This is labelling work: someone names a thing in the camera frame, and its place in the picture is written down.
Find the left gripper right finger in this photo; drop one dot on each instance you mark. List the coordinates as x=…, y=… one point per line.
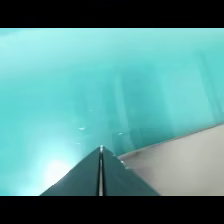
x=126, y=181

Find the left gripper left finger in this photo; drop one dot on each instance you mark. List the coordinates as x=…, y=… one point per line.
x=80, y=181

